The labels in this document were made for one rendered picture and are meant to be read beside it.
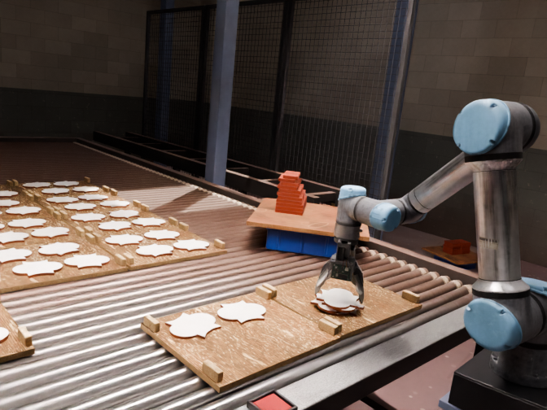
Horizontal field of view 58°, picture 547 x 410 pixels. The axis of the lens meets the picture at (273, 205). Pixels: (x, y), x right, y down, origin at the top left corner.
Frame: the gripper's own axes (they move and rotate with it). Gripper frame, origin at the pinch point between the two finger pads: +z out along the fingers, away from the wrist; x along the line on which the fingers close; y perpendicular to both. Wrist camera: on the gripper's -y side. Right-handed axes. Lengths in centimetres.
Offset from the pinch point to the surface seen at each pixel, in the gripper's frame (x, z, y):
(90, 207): -126, 2, -53
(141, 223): -94, 2, -44
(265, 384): -9.3, 4.8, 46.2
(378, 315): 12.6, 3.1, -0.4
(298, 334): -7.2, 3.1, 23.0
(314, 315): -5.5, 3.1, 9.0
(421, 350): 25.3, 5.6, 11.5
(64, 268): -88, 3, 13
